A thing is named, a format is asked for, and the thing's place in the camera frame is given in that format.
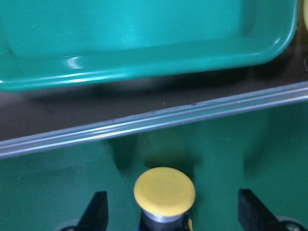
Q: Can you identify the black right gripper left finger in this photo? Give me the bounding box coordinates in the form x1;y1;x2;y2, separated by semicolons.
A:
77;191;108;231

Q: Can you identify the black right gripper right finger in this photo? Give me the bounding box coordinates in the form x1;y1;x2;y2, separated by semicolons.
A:
238;189;284;231

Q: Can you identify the green conveyor belt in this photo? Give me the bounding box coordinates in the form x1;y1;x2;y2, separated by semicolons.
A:
0;81;308;231

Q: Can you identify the green plastic tray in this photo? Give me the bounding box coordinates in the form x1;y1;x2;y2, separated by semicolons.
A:
0;0;299;92

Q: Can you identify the yellow plastic tray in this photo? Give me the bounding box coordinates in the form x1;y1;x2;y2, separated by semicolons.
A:
303;0;308;30

